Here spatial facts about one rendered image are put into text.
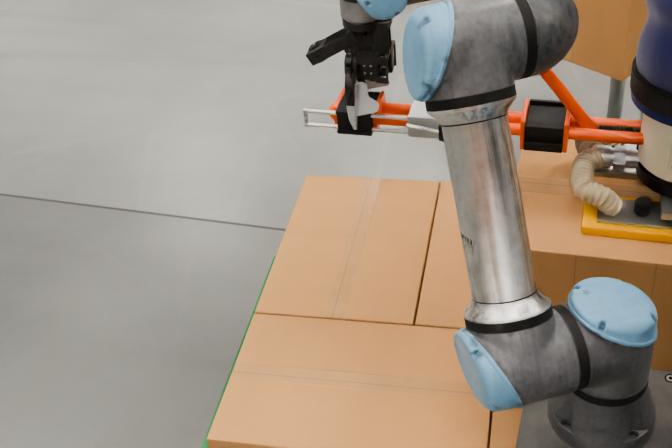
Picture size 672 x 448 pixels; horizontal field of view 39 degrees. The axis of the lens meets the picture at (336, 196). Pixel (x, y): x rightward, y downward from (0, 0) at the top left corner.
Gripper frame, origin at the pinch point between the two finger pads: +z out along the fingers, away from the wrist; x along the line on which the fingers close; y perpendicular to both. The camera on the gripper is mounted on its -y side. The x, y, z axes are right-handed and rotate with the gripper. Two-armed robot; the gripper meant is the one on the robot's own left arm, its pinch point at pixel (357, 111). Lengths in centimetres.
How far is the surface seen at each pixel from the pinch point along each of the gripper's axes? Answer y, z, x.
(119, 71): -181, 124, 213
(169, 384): -74, 121, 27
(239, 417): -25, 66, -24
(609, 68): 47, 57, 124
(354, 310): -9, 66, 14
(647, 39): 51, -20, -4
